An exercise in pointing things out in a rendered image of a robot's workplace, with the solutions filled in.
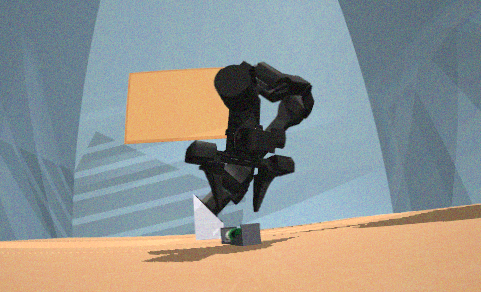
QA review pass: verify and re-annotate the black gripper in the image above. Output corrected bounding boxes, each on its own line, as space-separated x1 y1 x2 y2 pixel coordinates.
185 116 295 212

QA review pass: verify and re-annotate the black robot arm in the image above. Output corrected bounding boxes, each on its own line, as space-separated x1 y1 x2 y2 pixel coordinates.
199 60 314 216

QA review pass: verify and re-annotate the green cylindrical battery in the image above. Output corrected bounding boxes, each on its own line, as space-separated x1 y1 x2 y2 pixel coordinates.
228 228 241 241

